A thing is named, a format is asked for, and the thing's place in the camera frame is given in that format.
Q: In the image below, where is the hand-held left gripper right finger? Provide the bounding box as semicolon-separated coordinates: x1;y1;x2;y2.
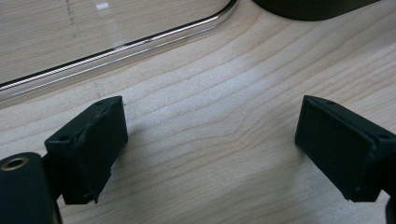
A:
294;94;396;203

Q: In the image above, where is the metal-rimmed tray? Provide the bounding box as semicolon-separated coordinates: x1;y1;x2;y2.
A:
0;0;241;102

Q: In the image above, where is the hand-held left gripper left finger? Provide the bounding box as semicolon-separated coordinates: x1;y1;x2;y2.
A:
43;95;129;205

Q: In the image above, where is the dark round object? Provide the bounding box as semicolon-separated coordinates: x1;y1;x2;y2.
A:
251;0;381;22

